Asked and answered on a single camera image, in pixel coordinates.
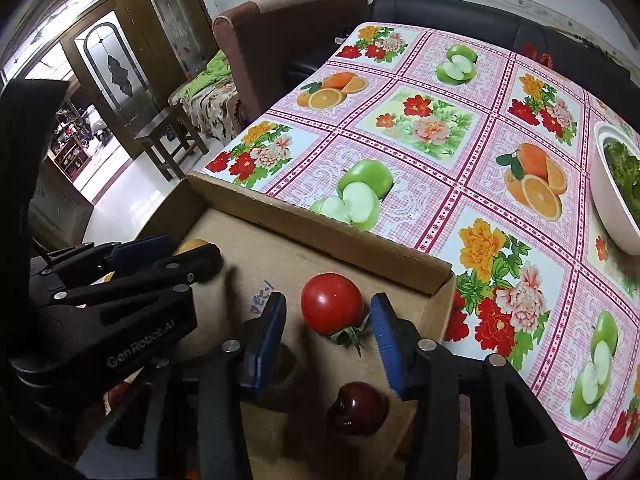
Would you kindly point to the large red tomato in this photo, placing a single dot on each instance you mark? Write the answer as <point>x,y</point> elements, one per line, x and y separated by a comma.
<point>331,302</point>

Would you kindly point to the cardboard box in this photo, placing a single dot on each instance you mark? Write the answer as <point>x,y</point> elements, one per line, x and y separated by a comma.
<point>280,270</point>

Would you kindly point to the wooden glass door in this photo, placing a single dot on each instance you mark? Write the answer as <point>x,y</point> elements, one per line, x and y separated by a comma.
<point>145,45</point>

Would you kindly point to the red plastic bag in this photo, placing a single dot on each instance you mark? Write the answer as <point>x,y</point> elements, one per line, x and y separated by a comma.
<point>537,53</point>

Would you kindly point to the white bowl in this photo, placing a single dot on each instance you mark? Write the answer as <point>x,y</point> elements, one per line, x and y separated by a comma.
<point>612,210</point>

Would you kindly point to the green leafy vegetables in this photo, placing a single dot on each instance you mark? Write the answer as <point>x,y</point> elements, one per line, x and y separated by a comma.
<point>625,167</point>

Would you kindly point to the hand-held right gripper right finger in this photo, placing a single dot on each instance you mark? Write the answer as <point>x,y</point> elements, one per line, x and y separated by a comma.
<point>390,347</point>

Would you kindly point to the black sofa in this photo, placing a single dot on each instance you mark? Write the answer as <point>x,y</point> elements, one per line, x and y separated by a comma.
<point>450,10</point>

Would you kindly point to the dark red apple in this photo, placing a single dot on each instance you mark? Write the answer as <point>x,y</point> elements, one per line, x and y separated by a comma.
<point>357,408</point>

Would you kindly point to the wooden stool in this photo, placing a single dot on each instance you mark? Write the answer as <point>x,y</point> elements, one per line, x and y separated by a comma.
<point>167,132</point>

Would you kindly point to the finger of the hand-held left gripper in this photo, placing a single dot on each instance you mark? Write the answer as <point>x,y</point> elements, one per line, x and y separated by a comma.
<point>190,265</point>
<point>140,250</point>

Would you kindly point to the green patterned blanket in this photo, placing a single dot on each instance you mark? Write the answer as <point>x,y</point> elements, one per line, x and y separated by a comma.
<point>210,95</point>

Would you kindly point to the brown armchair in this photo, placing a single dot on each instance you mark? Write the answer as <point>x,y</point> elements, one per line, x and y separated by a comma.
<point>280,35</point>

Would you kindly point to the floral printed tablecloth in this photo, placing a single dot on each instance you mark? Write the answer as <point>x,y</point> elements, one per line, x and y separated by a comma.
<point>450,160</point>

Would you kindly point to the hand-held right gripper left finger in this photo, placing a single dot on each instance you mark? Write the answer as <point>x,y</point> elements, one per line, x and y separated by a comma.
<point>267,347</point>

